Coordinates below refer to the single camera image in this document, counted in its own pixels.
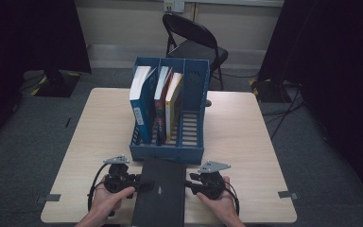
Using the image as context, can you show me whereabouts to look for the yellow book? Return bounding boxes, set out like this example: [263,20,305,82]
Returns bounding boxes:
[164,72,184,143]

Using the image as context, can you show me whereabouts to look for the red illustrated book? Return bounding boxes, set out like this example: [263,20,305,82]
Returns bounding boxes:
[153,65,174,147]

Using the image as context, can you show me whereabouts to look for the black stand base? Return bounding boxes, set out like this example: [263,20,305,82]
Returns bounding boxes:
[249,78,294,103]
[27,69,82,98]

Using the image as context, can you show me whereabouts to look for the black folding chair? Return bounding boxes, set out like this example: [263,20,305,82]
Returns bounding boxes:
[162,12,230,92]

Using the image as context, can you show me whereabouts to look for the black floor cables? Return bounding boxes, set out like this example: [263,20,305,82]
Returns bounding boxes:
[220,71,306,141]

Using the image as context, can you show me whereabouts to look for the blue plastic file rack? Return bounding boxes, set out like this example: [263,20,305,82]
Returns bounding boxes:
[129,56,210,166]

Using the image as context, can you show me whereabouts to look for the black curtain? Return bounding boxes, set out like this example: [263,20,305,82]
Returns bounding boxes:
[0,0,93,150]
[258,0,363,202]

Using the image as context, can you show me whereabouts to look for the person's right hand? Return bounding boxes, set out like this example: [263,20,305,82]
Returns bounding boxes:
[196,175,235,222]

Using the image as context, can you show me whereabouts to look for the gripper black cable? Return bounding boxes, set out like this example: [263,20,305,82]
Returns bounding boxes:
[222,185,240,218]
[87,163,109,213]

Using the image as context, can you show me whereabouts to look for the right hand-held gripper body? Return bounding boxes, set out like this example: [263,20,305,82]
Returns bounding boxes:
[195,160,232,201]

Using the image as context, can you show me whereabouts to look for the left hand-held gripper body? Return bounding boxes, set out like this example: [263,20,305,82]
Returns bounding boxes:
[103,154,140,194]

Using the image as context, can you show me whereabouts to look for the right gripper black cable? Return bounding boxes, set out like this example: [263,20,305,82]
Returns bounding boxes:
[222,185,240,218]

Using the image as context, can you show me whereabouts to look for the grey tape strip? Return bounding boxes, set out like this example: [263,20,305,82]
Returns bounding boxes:
[37,193,61,204]
[277,190,299,201]

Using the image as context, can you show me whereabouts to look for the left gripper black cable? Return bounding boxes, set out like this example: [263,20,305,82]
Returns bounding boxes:
[87,163,109,213]

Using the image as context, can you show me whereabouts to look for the black book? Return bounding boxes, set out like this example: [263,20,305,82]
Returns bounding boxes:
[131,157,187,227]

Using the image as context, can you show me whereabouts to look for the white wall socket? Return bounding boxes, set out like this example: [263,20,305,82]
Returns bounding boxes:
[164,0,185,13]

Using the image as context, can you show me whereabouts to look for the blue book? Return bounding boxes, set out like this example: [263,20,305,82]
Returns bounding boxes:
[129,65,159,145]

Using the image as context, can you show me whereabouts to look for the person's left hand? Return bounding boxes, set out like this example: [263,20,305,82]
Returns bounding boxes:
[89,176,136,222]

